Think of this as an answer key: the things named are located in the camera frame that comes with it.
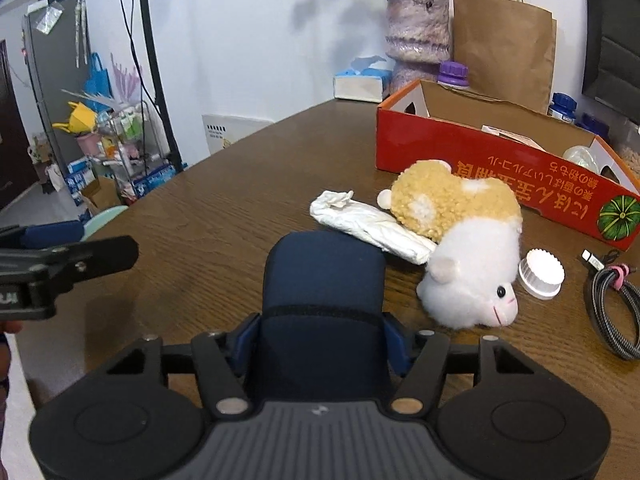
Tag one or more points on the black paper bag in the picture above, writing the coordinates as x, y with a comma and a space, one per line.
617, 35

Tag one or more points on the blue tote bag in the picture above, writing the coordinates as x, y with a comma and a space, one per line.
97, 85

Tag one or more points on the yellow watering can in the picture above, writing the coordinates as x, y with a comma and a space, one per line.
82, 120

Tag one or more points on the brown paper bag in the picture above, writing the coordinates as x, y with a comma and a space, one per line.
505, 45

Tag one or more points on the pink flower pot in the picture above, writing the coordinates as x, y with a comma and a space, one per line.
89, 145

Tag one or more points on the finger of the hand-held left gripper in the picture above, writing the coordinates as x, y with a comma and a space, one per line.
55, 234
100, 257

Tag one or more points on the grey cabinet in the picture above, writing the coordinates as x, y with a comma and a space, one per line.
55, 70

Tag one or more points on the black light stand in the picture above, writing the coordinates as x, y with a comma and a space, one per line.
155, 70

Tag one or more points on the purple lid bottle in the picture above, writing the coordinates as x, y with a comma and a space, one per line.
453, 75

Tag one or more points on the red cardboard box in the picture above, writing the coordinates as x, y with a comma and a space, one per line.
450, 150

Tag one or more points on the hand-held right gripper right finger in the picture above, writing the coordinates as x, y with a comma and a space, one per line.
400, 347

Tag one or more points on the clear seed container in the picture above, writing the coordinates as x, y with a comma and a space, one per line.
632, 155

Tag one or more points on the brown door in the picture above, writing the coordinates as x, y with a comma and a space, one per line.
12, 135

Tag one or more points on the white yellow plush hamster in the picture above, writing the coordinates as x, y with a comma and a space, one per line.
465, 260

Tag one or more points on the purple white knitted vase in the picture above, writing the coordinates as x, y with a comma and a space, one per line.
417, 30

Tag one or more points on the white tissue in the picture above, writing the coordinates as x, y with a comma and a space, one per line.
360, 225

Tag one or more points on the navy zip case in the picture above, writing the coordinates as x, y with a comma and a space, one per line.
325, 300

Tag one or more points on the person's left hand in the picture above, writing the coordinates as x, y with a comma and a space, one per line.
10, 326

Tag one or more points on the purple coral decoration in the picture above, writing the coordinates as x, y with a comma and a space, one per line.
127, 80

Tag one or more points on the blue white tissue box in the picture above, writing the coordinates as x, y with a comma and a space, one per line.
360, 85

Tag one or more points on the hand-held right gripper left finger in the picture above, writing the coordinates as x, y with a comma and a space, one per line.
244, 345

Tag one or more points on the white ribbed cap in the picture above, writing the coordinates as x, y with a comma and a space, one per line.
540, 272

